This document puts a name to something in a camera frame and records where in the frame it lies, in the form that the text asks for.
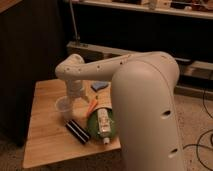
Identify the metal shelf rack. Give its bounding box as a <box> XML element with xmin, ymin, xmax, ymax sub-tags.
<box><xmin>64</xmin><ymin>0</ymin><xmax>213</xmax><ymax>95</ymax></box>

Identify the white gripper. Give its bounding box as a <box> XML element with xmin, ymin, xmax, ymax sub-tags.
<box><xmin>66</xmin><ymin>80</ymin><xmax>90</xmax><ymax>103</ymax></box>

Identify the translucent plastic cup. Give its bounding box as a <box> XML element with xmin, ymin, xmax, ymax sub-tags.
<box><xmin>55</xmin><ymin>96</ymin><xmax>73</xmax><ymax>121</ymax></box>

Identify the wooden table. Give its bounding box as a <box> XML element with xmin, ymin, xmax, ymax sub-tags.
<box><xmin>23</xmin><ymin>79</ymin><xmax>120</xmax><ymax>168</ymax></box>

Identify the black floor cable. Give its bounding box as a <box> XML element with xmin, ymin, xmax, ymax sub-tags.
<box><xmin>182</xmin><ymin>80</ymin><xmax>213</xmax><ymax>171</ymax></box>

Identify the blue sponge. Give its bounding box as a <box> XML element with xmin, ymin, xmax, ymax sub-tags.
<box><xmin>91</xmin><ymin>81</ymin><xmax>109</xmax><ymax>92</ymax></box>

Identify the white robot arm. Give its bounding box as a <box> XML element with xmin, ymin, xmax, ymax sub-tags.
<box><xmin>55</xmin><ymin>51</ymin><xmax>186</xmax><ymax>171</ymax></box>

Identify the white squeeze bottle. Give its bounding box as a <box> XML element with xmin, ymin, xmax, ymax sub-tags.
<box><xmin>97</xmin><ymin>108</ymin><xmax>111</xmax><ymax>144</ymax></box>

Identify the orange carrot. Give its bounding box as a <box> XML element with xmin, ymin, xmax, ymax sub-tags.
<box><xmin>86</xmin><ymin>96</ymin><xmax>98</xmax><ymax>117</ymax></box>

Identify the green plate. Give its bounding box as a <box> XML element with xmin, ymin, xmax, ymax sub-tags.
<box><xmin>87</xmin><ymin>107</ymin><xmax>116</xmax><ymax>144</ymax></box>

